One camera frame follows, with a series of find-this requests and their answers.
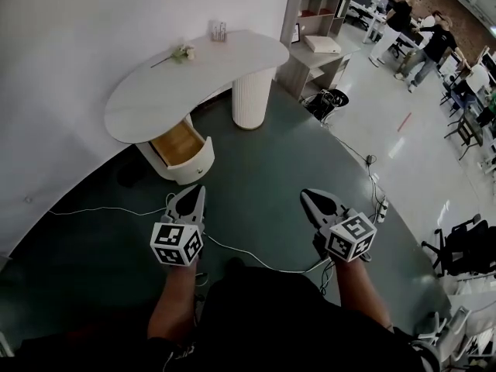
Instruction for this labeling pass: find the thick white floor cable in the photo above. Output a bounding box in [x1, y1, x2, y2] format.
[204, 233, 333, 298]

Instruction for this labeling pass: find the black metal frame chair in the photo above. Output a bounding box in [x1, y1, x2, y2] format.
[444, 108, 487, 161]

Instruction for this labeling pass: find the white artificial flower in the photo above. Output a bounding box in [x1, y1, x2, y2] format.
[150, 43, 197, 69]

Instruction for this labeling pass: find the person's black clothing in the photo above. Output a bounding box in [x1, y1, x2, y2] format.
[0, 264, 441, 372]

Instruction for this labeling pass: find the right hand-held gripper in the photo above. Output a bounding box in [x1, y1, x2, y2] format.
[300, 188, 378, 264]

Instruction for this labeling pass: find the white flat box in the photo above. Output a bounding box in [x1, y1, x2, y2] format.
[303, 33, 343, 55]

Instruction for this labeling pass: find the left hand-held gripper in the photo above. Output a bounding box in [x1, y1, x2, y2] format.
[150, 185, 208, 267]

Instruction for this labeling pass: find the white power strip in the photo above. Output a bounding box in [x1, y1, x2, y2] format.
[374, 198, 390, 225]

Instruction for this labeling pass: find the black office chair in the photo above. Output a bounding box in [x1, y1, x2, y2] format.
[421, 213, 496, 279]

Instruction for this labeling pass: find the white office desk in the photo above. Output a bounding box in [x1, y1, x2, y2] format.
[346, 0, 390, 45]

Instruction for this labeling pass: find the thin white floor cable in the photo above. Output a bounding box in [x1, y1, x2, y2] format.
[47, 191, 177, 217]

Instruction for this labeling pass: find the grey wooden shelf desk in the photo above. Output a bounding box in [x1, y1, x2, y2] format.
[276, 0, 362, 102]

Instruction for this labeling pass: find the white wooden drawer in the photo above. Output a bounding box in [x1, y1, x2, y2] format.
[150, 121, 215, 188]

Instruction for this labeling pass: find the person's left forearm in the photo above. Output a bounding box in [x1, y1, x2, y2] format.
[146, 260, 202, 341]

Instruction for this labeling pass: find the white dressing table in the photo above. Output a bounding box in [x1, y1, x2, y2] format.
[103, 29, 291, 188]

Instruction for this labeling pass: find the person's right forearm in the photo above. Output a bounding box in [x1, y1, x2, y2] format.
[332, 260, 394, 335]

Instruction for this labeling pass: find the white office chair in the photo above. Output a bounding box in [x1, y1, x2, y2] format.
[415, 305, 473, 366]

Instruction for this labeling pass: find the black chair with cables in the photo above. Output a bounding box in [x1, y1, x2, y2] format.
[301, 88, 350, 122]

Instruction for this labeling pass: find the dark green round floor mat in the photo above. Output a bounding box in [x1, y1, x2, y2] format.
[0, 77, 453, 372]

